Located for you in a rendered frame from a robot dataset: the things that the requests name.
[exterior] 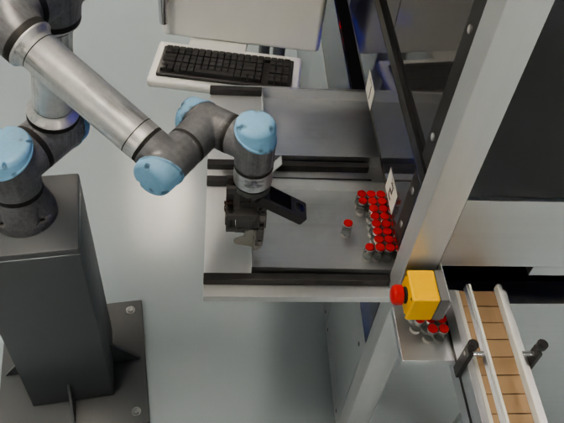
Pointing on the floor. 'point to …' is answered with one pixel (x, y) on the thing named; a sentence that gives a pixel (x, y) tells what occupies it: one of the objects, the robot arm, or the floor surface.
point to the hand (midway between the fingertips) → (258, 244)
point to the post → (451, 173)
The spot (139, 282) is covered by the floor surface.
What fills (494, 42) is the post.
